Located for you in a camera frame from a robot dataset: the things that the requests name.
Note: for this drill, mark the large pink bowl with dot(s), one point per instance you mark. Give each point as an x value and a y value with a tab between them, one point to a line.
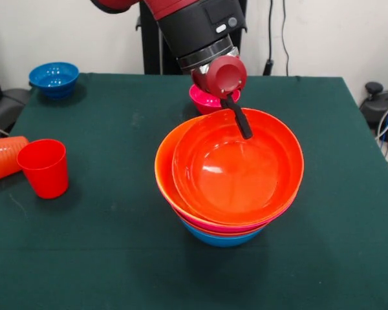
181	213

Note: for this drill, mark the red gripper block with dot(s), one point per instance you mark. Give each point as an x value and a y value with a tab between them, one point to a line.
223	77

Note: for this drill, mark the small dark blue bowl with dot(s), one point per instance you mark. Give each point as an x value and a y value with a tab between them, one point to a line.
53	79

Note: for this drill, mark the orange-red shallow bowl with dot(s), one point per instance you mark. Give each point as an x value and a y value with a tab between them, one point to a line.
239	168
213	231

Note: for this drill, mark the large orange bowl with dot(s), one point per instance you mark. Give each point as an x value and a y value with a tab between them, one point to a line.
165	168

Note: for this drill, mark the red cup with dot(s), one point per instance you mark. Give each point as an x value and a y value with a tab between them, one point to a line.
45	171

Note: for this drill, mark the light blue bowl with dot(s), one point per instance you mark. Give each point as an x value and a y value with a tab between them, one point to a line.
220	240

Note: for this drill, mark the dark green table cloth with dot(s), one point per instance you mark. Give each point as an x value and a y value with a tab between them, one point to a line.
194	274

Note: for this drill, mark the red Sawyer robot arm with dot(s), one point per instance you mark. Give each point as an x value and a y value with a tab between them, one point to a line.
194	26

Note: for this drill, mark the small crimson bowl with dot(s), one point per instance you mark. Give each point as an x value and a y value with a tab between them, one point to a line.
202	101

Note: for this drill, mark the orange cup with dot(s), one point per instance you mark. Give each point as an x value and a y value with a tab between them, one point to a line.
3	155

